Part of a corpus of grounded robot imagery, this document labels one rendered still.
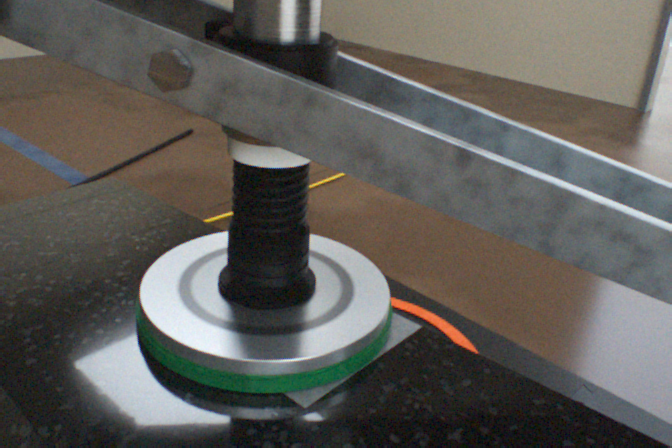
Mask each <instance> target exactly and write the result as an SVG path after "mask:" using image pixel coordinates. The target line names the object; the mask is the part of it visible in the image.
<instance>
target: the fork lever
mask: <svg viewBox="0 0 672 448"><path fill-rule="evenodd" d="M208 21H221V22H230V23H233V9H230V8H228V7H225V6H223V5H220V4H217V3H215V2H212V1H210V0H0V36H2V37H5V38H7V39H10V40H12V41H15V42H17V43H20V44H22V45H25V46H27V47H30V48H32V49H35V50H37V51H40V52H42V53H45V54H48V55H50V56H53V57H55V58H58V59H60V60H63V61H65V62H68V63H70V64H73V65H75V66H78V67H80V68H83V69H85V70H88V71H90V72H93V73H95V74H98V75H100V76H103V77H106V78H109V79H111V80H114V81H116V82H119V83H121V84H124V86H126V87H129V88H131V89H134V90H136V91H139V92H141V93H144V94H146V95H149V96H151V97H154V98H156V99H160V100H162V101H165V102H167V103H170V104H172V105H175V106H177V107H180V108H182V109H185V110H187V111H189V112H192V113H194V114H197V115H199V116H202V117H204V118H207V119H210V120H213V121H215V122H218V123H220V124H223V125H225V126H228V127H230V128H233V129H235V130H238V131H240V132H243V133H245V134H248V135H250V137H253V138H255V139H259V140H261V141H264V142H266V143H269V144H271V145H274V146H276V147H279V148H281V149H284V150H286V151H289V152H291V153H294V154H296V155H299V156H301V157H305V158H307V159H310V160H312V161H315V162H317V163H320V164H322V165H325V166H327V167H330V168H332V169H334V170H337V171H339V172H342V173H344V174H347V175H350V176H353V177H355V178H358V179H360V180H363V181H365V183H368V184H370V185H373V186H375V187H378V188H380V189H383V190H385V191H388V192H390V193H393V194H396V195H399V196H401V197H404V198H406V199H409V200H411V201H414V202H416V203H419V204H421V205H424V206H426V207H429V208H431V209H434V210H436V211H439V212H441V213H445V214H447V215H450V216H452V217H455V218H457V219H460V220H462V221H465V222H467V223H470V224H472V225H474V226H477V227H479V229H482V230H484V231H487V232H489V233H493V234H495V235H498V236H500V237H503V238H505V239H508V240H510V241H513V242H515V243H518V244H520V245H523V246H525V247H528V248H530V249H533V250H535V251H538V252H540V253H544V254H546V255H549V256H551V257H554V258H556V259H559V260H561V261H564V262H566V263H569V264H571V265H574V266H576V267H579V268H581V269H584V270H586V271H589V272H591V273H594V274H597V275H600V276H602V277H605V278H607V280H610V281H612V282H615V283H617V284H619V285H622V286H624V287H627V288H629V289H632V290H634V291H637V292H639V293H642V294H644V295H647V296H649V297H652V298H654V299H658V300H660V301H663V302H665V303H668V304H670V305H672V184H671V183H669V182H666V180H664V179H661V178H658V177H656V176H653V175H650V174H647V173H645V172H642V171H640V170H637V169H635V168H632V167H630V166H627V165H625V164H622V163H620V162H617V161H615V160H612V159H609V158H607V157H604V156H602V155H599V154H597V153H593V152H591V151H588V150H586V149H583V148H581V147H578V146H576V145H573V144H571V143H568V142H566V141H563V140H560V139H558V138H555V137H553V136H550V135H548V133H545V132H543V131H539V130H537V129H534V128H532V127H529V126H527V125H524V124H522V123H519V122H517V121H514V120H511V119H509V118H506V117H504V116H501V115H499V114H496V113H494V112H490V111H488V110H485V109H483V108H480V107H478V106H475V105H473V104H470V103H468V102H465V101H462V100H460V99H457V98H455V97H452V96H450V95H447V94H445V93H441V92H439V91H436V90H434V88H431V87H429V86H426V85H424V84H421V83H419V82H416V81H413V80H411V79H408V78H406V77H403V76H401V75H398V74H395V73H392V72H390V71H387V70H385V69H382V68H380V67H377V66H375V65H372V64H370V63H367V62H364V61H362V60H359V59H357V58H354V57H352V56H348V55H346V54H343V53H341V52H338V55H337V68H336V82H335V88H334V89H331V88H329V87H326V86H324V85H321V84H319V83H316V82H314V81H311V80H309V79H306V78H304V77H300V76H298V75H295V74H293V73H290V72H288V71H285V70H283V69H280V68H278V67H275V66H273V65H270V64H268V63H265V62H263V61H260V60H258V59H254V58H252V57H249V56H247V55H244V54H241V53H239V52H236V51H234V50H231V49H229V48H226V47H224V46H221V45H219V44H216V43H214V42H211V41H209V39H205V38H204V24H205V22H208Z"/></svg>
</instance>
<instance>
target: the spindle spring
mask: <svg viewBox="0 0 672 448"><path fill-rule="evenodd" d="M233 161H234V165H233V169H232V170H233V172H234V174H233V176H232V179H233V183H234V185H233V188H232V192H233V193H234V195H233V196H232V201H233V206H232V212H233V215H232V220H233V223H234V225H235V226H237V227H238V229H239V230H242V231H244V232H247V233H250V234H255V235H264V236H273V235H282V234H286V233H290V232H292V231H295V230H297V229H307V225H308V224H307V218H308V211H307V210H308V207H309V204H308V200H309V193H308V191H309V189H310V184H309V180H310V172H309V171H310V169H311V163H310V162H309V163H307V164H303V165H299V166H294V167H284V168H269V167H259V166H253V165H248V164H244V163H241V162H239V161H236V160H235V159H233ZM249 171H253V172H260V173H282V172H288V171H291V172H288V173H283V174H258V173H252V172H249ZM249 181H250V183H249ZM290 181H292V183H290ZM251 183H255V184H271V185H273V184H284V183H289V184H284V185H276V186H264V185H255V184H251ZM249 192H250V193H254V194H263V195H278V194H284V195H278V196H261V195H254V194H250V193H249ZM290 192H291V193H290ZM285 193H288V194H285ZM290 202H291V203H290ZM249 203H252V204H249ZM286 203H288V204H286ZM253 204H260V205H253ZM279 204H284V205H279ZM261 205H278V206H261ZM248 212H249V213H248ZM289 212H290V213H289ZM250 213H253V214H250ZM285 213H287V214H285ZM254 214H260V215H254ZM279 214H283V215H279ZM261 215H276V216H261ZM247 222H248V223H247ZM250 223H253V224H250ZM284 223H286V224H284ZM254 224H260V225H254ZM277 224H282V225H277ZM262 225H275V226H262Z"/></svg>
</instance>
